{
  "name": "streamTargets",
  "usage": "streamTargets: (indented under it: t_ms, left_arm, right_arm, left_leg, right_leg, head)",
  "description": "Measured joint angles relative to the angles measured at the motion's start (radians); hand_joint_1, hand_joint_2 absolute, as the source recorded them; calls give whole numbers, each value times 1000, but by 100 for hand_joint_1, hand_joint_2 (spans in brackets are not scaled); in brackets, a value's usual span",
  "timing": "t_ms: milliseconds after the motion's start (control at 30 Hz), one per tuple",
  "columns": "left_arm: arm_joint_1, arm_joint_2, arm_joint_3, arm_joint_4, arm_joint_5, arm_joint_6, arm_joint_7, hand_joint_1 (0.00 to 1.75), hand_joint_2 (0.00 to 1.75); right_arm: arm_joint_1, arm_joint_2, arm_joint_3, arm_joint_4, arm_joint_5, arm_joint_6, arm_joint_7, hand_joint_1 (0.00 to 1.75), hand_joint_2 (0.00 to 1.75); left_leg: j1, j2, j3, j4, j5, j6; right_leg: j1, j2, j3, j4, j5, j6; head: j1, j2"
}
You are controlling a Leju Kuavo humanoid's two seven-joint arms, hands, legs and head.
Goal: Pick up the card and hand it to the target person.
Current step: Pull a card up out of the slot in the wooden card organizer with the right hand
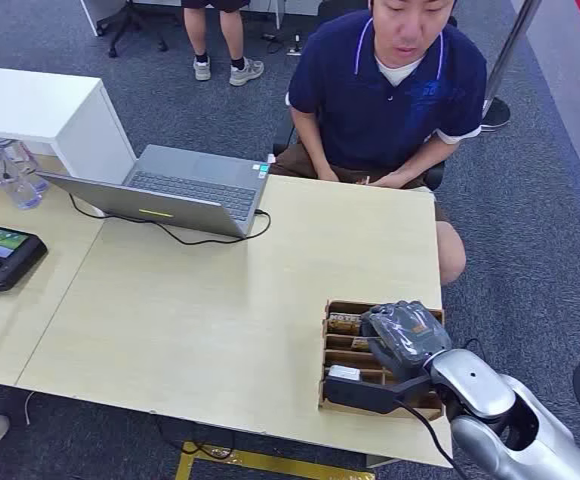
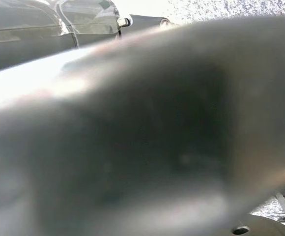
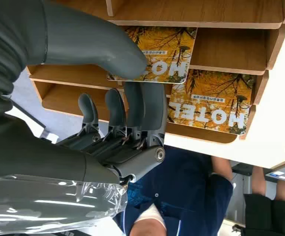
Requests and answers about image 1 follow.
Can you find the white cabinet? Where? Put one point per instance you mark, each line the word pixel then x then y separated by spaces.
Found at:
pixel 45 109

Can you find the seated person's hand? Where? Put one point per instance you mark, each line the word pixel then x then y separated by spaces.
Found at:
pixel 387 179
pixel 328 174

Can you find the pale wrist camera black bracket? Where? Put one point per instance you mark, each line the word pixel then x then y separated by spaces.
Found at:
pixel 365 392

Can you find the black chair base with wheels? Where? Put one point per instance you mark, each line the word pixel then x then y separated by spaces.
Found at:
pixel 130 23

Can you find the brown printed hotel card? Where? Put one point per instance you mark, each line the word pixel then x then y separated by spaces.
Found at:
pixel 343 323

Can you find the seated person's left hand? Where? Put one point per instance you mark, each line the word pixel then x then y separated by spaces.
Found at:
pixel 387 179

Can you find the seated person's right hand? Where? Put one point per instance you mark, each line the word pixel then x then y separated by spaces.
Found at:
pixel 328 174

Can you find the standing person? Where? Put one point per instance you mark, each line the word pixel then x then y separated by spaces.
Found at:
pixel 220 33

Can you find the yellow floor tape frame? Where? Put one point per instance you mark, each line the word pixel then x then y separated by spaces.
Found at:
pixel 270 462

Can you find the black handheld controller with screen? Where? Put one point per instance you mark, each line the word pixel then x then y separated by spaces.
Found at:
pixel 0 255

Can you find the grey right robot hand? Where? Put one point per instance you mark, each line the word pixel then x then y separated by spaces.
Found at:
pixel 410 334

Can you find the brown cardboard card organizer box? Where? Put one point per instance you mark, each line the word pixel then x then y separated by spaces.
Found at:
pixel 337 358

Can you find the silver metal pole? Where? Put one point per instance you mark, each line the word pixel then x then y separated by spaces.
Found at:
pixel 510 50

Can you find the clear plastic water bottle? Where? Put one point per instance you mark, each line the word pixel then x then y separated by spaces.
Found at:
pixel 12 175

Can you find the power adapter on floor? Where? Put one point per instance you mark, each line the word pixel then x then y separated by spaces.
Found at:
pixel 294 46

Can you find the seated person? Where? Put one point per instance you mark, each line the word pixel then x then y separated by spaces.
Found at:
pixel 390 99

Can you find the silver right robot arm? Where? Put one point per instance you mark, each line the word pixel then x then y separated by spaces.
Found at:
pixel 485 391

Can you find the small printed card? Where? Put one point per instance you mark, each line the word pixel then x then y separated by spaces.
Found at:
pixel 360 344

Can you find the grey open laptop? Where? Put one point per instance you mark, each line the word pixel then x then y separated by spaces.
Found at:
pixel 190 189

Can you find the black shoe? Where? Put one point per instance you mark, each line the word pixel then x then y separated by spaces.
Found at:
pixel 496 114

